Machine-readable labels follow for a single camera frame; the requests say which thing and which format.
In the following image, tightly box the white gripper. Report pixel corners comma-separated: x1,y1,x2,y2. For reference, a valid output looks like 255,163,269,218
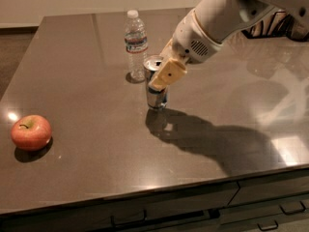
149,9,223,91

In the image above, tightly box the redbull can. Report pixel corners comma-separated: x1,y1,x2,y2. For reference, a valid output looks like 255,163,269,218
144,55,168,110

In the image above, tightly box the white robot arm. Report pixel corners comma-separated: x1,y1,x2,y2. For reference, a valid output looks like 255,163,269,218
149,0,309,91

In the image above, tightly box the clear plastic water bottle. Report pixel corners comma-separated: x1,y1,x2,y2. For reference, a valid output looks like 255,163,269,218
125,10,148,82

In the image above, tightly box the red apple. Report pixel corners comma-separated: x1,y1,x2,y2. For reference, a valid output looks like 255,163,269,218
11,115,52,151

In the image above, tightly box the black wire basket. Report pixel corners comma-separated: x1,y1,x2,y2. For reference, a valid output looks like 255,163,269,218
242,11,308,42

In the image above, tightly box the left drawer handle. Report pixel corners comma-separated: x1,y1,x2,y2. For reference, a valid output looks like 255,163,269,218
110,210,148,229

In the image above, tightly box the drawer handle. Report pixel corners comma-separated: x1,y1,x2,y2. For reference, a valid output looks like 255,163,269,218
280,201,307,216
257,220,279,232
110,210,148,229

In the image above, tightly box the lower right drawer handle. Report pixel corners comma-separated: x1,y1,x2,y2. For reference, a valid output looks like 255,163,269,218
257,220,279,232

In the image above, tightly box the upper right drawer handle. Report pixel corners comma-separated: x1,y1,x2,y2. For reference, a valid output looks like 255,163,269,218
280,201,307,216

